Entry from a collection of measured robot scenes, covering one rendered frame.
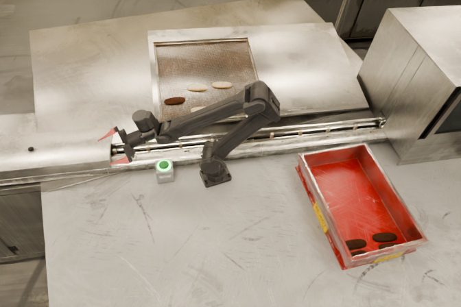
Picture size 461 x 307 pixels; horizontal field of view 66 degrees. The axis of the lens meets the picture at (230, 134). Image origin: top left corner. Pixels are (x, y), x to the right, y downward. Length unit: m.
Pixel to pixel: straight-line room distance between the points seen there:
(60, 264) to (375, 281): 1.11
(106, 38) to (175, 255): 1.39
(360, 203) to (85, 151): 1.14
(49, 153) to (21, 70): 2.06
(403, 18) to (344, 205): 0.84
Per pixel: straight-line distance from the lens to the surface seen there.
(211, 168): 1.39
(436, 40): 1.70
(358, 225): 1.53
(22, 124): 1.87
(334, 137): 1.71
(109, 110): 1.80
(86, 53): 2.17
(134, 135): 1.33
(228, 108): 1.16
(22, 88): 3.39
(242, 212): 1.44
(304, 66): 1.92
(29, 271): 2.41
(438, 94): 1.55
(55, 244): 1.47
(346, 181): 1.62
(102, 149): 1.52
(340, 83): 1.92
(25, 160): 1.59
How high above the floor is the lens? 2.08
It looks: 50 degrees down
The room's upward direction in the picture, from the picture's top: 6 degrees clockwise
